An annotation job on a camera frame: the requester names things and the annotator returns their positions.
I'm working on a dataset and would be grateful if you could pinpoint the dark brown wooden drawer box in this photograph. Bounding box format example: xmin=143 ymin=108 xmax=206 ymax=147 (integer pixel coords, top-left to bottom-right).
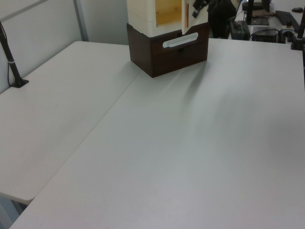
xmin=126 ymin=22 xmax=211 ymax=79

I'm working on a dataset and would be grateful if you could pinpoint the black monitor stand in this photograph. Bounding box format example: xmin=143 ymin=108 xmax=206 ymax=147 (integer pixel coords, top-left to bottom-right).
xmin=244 ymin=0 xmax=270 ymax=26

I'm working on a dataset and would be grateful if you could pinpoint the black clamped stand pole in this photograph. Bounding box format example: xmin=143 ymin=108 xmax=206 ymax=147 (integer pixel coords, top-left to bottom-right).
xmin=289 ymin=11 xmax=305 ymax=51

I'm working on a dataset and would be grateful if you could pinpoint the black office chair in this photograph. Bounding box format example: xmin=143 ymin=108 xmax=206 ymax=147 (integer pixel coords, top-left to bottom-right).
xmin=207 ymin=0 xmax=237 ymax=39

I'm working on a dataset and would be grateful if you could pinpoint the black keyboard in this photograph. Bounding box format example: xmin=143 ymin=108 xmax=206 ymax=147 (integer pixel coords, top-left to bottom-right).
xmin=275 ymin=10 xmax=302 ymax=30

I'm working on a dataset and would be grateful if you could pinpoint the black camera stand pole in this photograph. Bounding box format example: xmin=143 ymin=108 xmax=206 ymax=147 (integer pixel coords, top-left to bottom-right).
xmin=0 ymin=21 xmax=30 ymax=89

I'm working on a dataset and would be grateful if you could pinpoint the black electronics box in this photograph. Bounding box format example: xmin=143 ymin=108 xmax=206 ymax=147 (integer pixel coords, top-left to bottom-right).
xmin=252 ymin=26 xmax=279 ymax=43

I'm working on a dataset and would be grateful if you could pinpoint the dark green tool case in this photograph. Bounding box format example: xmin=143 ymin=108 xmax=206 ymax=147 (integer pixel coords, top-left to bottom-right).
xmin=229 ymin=20 xmax=251 ymax=42

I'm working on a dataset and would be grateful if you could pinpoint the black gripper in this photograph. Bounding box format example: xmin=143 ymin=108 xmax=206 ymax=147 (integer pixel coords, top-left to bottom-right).
xmin=191 ymin=0 xmax=208 ymax=18

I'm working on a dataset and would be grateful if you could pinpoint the cream cabinet door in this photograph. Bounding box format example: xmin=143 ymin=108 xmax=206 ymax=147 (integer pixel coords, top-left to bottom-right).
xmin=181 ymin=0 xmax=209 ymax=34

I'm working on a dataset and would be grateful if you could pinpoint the cream plastic cabinet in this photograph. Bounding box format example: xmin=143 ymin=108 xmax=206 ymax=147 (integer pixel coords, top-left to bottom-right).
xmin=126 ymin=0 xmax=209 ymax=40

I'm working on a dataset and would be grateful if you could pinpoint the white drawer handle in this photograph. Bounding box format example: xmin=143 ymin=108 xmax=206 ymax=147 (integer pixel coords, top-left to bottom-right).
xmin=162 ymin=32 xmax=199 ymax=49

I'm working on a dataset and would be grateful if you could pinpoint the grey partition post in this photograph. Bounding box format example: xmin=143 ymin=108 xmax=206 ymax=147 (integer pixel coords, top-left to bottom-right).
xmin=73 ymin=0 xmax=89 ymax=42

